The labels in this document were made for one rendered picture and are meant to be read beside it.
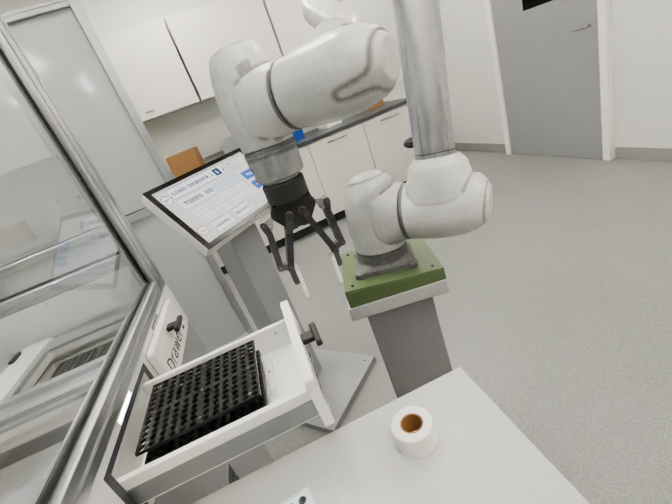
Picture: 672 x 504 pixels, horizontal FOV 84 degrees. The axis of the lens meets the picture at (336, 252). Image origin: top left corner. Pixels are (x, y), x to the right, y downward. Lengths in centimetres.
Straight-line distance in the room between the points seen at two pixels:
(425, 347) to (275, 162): 80
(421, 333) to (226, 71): 88
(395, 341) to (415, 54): 78
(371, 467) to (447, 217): 57
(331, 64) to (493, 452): 60
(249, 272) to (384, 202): 80
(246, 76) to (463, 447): 65
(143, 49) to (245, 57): 341
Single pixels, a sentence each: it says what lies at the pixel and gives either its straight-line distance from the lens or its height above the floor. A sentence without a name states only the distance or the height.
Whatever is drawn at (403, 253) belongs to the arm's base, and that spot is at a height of 83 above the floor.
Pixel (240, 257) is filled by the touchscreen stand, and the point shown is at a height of 82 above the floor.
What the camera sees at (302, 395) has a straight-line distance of 67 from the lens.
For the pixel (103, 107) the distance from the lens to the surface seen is 235.
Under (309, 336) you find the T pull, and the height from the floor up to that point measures 91.
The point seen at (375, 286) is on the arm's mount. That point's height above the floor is 80.
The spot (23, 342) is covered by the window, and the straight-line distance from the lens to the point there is 71.
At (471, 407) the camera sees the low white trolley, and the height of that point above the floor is 76.
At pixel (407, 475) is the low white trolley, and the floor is 76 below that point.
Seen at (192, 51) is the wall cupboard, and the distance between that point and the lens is 400.
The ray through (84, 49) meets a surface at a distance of 238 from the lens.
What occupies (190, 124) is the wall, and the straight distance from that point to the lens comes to 430.
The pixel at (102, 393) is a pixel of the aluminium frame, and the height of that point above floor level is 99.
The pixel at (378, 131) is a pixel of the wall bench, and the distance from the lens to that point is 405.
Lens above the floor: 133
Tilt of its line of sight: 24 degrees down
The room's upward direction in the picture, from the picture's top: 21 degrees counter-clockwise
